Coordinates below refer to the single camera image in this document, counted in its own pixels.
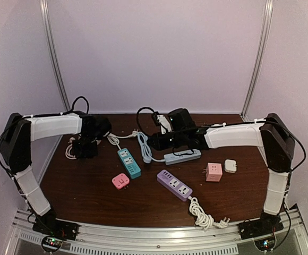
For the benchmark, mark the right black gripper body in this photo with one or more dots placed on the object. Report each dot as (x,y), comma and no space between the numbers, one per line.
(179,140)

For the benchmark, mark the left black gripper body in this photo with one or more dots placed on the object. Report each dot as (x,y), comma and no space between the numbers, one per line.
(86,149)

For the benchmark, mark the purple power strip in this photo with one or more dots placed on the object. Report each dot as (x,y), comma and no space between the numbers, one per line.
(174,185)

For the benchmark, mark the pink square plug adapter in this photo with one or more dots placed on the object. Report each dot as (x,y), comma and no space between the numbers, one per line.
(120,181)

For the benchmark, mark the pink cube socket adapter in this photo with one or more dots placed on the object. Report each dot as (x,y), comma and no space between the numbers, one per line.
(213,172)

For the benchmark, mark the teal power strip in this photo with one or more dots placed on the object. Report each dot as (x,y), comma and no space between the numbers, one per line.
(132,168)

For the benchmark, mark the white plug adapter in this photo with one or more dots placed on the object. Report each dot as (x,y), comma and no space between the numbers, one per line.
(230,166)

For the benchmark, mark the blue-grey power strip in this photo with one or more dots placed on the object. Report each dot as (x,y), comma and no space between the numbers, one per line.
(182,156)

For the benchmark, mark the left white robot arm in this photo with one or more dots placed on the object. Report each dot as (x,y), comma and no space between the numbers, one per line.
(15,147)

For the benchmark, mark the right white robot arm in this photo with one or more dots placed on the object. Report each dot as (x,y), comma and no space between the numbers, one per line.
(269,133)

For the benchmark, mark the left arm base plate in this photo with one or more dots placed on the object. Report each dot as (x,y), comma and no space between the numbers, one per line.
(58,228)

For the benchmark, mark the aluminium front rail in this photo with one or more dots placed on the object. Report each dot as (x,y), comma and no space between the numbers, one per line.
(99,239)

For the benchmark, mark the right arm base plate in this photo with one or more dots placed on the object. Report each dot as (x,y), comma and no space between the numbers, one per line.
(264,225)

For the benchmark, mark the left aluminium corner post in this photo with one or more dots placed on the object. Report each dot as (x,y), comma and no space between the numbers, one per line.
(53,54)

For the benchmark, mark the aluminium corner post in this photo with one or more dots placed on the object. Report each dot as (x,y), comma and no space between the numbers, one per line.
(53,54)
(264,36)

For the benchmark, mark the right aluminium corner post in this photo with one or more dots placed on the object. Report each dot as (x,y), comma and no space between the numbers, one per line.
(264,36)

